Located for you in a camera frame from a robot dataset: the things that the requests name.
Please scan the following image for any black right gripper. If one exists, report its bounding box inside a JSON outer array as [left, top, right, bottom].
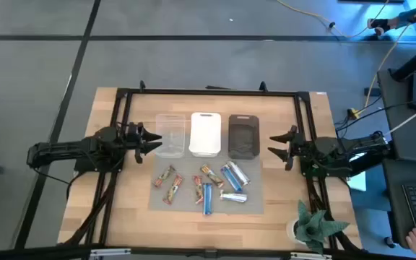
[[267, 125, 306, 171]]

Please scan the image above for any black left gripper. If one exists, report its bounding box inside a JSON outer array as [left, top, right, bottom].
[[123, 121, 163, 164]]

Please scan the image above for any red green granola bar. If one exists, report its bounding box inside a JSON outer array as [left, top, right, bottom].
[[162, 173, 184, 205], [152, 165, 177, 189], [192, 175, 205, 205]]

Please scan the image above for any silver brown granola bar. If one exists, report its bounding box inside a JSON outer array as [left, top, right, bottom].
[[227, 160, 251, 187]]

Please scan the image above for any blue granola bar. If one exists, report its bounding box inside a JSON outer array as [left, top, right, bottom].
[[220, 165, 243, 192], [202, 182, 214, 217]]

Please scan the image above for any orange green granola bar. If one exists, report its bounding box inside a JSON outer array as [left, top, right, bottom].
[[200, 163, 225, 189]]

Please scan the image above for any clear plastic bin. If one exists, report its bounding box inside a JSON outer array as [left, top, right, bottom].
[[155, 113, 187, 159]]

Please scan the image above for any dark grey plastic bin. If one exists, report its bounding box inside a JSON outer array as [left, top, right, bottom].
[[227, 114, 261, 160]]

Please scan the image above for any white plastic bin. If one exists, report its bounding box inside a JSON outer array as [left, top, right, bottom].
[[188, 112, 222, 158]]

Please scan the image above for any grey woven mat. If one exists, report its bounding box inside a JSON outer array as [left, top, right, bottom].
[[147, 155, 265, 215]]

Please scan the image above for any white plant pot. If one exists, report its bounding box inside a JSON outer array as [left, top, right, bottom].
[[286, 218, 308, 246]]

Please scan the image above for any green succulent plant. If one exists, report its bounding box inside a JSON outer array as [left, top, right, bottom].
[[294, 200, 350, 255]]

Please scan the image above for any person's shoe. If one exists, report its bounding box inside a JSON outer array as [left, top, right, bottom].
[[367, 17, 391, 36]]

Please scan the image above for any black desk beam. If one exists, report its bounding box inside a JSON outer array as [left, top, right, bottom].
[[390, 43, 416, 82]]

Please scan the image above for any black aluminium table frame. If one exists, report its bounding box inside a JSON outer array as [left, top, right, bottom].
[[58, 79, 363, 260]]

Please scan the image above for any silver metal bracket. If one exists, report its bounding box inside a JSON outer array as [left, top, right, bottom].
[[290, 251, 334, 260], [90, 248, 131, 258]]

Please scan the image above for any yellow extension cable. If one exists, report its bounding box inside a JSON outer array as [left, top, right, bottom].
[[275, 0, 416, 118]]

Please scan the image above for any white cable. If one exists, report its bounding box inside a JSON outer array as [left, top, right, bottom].
[[384, 108, 416, 137]]

